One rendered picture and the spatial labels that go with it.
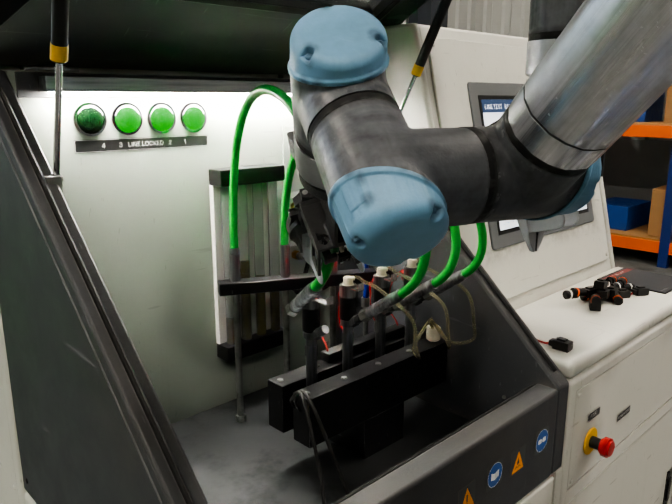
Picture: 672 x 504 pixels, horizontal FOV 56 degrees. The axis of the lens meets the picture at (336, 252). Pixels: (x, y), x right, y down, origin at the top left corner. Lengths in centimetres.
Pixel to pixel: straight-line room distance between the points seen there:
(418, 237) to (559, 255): 114
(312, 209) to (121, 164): 50
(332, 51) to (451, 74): 84
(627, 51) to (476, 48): 99
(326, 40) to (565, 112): 17
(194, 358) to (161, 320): 11
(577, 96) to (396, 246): 15
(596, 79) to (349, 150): 16
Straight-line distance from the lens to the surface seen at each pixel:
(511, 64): 149
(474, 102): 134
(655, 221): 621
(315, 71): 47
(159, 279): 113
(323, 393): 97
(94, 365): 76
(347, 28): 49
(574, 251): 162
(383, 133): 44
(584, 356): 118
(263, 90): 90
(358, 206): 42
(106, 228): 107
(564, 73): 44
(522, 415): 102
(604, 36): 42
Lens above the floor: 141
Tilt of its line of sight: 14 degrees down
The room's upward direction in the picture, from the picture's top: straight up
